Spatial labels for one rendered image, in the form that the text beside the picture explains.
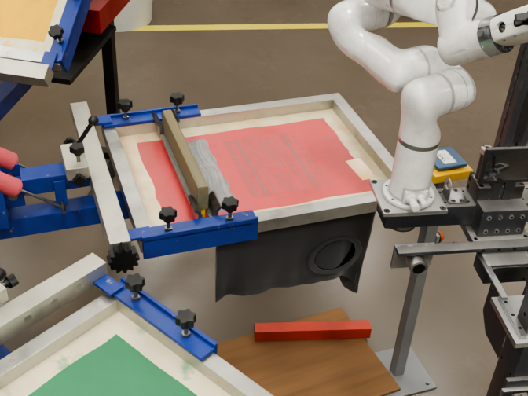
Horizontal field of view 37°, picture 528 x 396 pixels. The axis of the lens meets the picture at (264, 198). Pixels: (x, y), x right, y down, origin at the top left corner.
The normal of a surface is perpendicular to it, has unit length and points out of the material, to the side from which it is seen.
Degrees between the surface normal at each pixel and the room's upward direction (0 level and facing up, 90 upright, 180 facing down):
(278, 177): 0
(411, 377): 0
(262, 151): 0
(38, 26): 32
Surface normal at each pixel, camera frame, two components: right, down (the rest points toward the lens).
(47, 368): 0.05, -0.80
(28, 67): -0.06, -0.37
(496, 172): 0.14, 0.59
